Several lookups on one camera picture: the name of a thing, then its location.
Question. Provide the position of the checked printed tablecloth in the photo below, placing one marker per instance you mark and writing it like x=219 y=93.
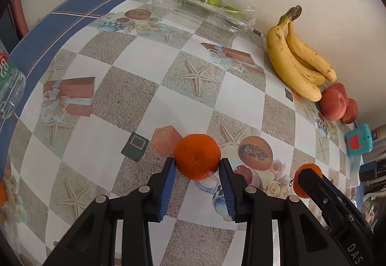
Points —
x=141 y=51

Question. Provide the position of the yellow banana bunch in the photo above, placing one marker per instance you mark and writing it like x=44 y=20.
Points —
x=289 y=57

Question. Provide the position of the brown wooden frame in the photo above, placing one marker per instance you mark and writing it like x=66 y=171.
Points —
x=19 y=12

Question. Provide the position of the teal plastic box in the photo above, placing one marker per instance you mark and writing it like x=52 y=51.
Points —
x=357 y=140

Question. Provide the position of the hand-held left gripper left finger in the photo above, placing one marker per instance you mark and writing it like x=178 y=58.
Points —
x=166 y=189

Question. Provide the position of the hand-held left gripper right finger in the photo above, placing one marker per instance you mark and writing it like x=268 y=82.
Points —
x=226 y=192

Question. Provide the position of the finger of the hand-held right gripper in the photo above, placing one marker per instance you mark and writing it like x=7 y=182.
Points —
x=313 y=184

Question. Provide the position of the clear plastic bottle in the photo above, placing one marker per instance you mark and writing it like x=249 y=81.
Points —
x=12 y=91

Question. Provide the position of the red apple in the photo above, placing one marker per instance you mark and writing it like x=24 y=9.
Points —
x=351 y=113
x=344 y=94
x=330 y=106

